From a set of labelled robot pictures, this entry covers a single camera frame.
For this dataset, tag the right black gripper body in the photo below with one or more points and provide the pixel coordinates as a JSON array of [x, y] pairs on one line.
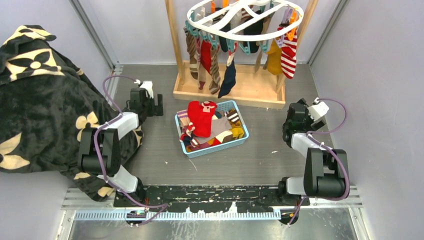
[[307, 119]]

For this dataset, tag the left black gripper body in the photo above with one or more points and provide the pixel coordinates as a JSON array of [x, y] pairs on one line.
[[149, 106]]

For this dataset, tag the beige maroon-toe sock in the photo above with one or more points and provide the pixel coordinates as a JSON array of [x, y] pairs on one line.
[[201, 72]]

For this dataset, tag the brown beige striped sock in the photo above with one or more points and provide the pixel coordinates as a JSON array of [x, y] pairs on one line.
[[214, 85]]

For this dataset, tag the white oval clip hanger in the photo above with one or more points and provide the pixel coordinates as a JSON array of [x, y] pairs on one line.
[[257, 9]]

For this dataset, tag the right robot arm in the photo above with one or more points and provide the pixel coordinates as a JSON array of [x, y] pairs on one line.
[[326, 173]]

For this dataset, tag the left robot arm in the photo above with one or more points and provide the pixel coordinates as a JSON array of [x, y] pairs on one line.
[[99, 151]]

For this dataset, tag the wooden hanger stand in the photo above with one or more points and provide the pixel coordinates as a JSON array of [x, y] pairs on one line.
[[260, 89]]

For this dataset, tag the purple striped beige sock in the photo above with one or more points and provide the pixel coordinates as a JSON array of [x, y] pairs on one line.
[[183, 117]]

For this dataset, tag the red white patterned sock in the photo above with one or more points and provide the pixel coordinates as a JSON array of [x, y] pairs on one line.
[[200, 115]]

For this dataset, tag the mustard yellow hanging sock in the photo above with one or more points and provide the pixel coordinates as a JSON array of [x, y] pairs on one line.
[[274, 59]]

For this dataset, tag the grey sock in basket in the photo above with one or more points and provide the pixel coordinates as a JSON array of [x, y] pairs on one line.
[[219, 125]]

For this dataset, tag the red white striped sock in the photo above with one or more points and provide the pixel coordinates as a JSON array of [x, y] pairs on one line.
[[288, 61]]

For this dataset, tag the light blue plastic basket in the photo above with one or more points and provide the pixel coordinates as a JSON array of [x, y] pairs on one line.
[[194, 146]]

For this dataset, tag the brown striped hanging sock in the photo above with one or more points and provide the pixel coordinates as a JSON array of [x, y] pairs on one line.
[[192, 52]]

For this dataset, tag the black floral blanket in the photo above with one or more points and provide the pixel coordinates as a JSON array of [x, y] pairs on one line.
[[46, 102]]

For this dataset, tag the black hanging sock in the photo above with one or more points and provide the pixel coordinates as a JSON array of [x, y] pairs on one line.
[[254, 29]]

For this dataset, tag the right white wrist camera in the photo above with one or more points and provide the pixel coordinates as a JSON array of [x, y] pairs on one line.
[[318, 109]]

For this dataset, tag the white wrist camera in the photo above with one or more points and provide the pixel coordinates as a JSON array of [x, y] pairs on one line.
[[318, 109], [148, 86]]

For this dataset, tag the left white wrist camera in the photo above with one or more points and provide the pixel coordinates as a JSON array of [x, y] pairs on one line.
[[148, 86]]

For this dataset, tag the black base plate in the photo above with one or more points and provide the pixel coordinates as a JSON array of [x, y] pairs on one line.
[[220, 198]]

